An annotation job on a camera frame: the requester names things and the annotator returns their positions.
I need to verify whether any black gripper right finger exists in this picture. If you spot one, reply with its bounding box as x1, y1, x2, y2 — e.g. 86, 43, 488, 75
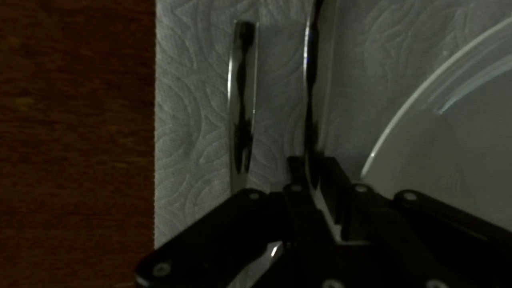
286, 157, 512, 288

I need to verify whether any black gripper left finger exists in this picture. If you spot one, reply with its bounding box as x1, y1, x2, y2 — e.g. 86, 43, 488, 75
134, 187, 299, 288

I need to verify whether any silver metal spoon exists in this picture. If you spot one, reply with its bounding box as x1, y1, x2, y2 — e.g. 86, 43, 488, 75
302, 0, 339, 186

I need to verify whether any white round plate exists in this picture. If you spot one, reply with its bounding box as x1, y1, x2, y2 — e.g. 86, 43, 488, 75
361, 18, 512, 229

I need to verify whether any silver metal fork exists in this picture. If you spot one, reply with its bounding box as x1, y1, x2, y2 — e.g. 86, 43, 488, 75
227, 21, 257, 194

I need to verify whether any white paper napkin placemat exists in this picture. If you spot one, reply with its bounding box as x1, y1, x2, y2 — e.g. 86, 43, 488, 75
153, 0, 510, 243

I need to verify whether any dark wooden dining table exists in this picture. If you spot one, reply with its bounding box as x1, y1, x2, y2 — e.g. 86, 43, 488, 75
0, 0, 155, 288

